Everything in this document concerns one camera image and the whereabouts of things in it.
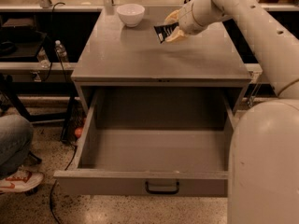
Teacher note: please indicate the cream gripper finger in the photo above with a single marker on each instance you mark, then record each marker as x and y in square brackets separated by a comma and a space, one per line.
[172, 17]
[176, 36]

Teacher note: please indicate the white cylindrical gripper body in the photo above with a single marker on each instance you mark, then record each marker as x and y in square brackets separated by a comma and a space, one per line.
[185, 21]

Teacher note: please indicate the dark blue snack bar wrapper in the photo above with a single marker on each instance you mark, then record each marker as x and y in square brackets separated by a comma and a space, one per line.
[163, 31]

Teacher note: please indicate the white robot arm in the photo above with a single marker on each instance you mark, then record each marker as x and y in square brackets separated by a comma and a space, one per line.
[263, 176]

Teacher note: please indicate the grey open drawer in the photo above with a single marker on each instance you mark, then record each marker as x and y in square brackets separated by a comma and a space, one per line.
[161, 135]

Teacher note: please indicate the white ceramic bowl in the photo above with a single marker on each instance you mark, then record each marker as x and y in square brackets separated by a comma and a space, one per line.
[131, 14]

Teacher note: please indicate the grey metal cabinet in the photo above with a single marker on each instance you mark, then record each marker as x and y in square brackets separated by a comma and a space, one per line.
[121, 56]

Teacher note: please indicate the clear plastic water bottle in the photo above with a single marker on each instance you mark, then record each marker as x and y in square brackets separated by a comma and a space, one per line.
[61, 51]

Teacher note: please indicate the black side table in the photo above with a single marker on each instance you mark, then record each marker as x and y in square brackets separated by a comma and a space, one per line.
[30, 64]

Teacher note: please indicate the orange ball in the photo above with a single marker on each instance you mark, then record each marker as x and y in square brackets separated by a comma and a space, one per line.
[78, 132]

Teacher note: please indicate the person's leg in jeans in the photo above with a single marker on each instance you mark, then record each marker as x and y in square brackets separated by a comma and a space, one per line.
[16, 135]

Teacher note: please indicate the white and orange sneaker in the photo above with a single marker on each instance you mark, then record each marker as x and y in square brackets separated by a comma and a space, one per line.
[21, 181]

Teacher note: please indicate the black drawer handle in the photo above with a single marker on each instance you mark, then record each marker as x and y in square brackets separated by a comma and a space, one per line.
[162, 189]

